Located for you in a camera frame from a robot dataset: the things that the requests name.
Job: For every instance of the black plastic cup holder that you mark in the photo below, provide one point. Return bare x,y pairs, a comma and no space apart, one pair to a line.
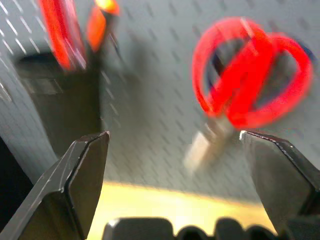
70,105

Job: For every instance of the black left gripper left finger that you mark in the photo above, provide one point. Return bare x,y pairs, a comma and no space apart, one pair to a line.
55,195

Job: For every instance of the grey pegboard wall panel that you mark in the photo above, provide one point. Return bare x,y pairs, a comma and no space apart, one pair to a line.
160,75

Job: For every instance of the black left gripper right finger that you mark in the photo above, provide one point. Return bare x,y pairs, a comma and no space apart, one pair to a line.
285,180

